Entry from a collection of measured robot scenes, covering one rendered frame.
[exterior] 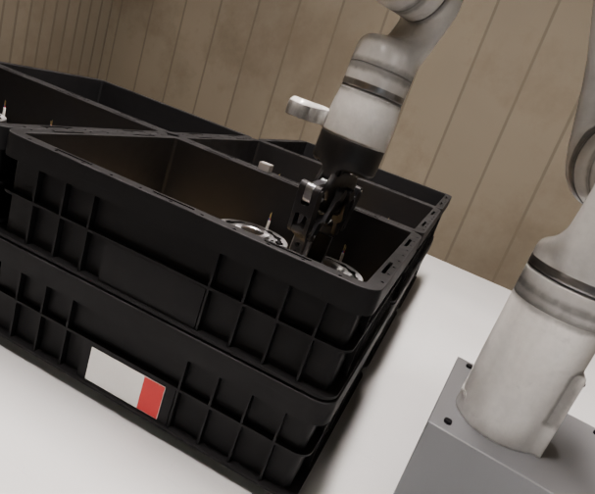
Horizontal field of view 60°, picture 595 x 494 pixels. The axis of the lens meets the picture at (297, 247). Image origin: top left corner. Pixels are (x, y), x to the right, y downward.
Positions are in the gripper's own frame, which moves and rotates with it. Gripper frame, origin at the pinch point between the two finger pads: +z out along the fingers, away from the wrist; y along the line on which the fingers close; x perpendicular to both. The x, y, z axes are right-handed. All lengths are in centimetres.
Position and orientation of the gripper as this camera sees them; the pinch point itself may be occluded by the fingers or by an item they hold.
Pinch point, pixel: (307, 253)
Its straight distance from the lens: 61.1
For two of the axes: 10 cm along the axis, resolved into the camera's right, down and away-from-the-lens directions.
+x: -8.3, -4.4, 3.5
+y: 4.4, -1.0, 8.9
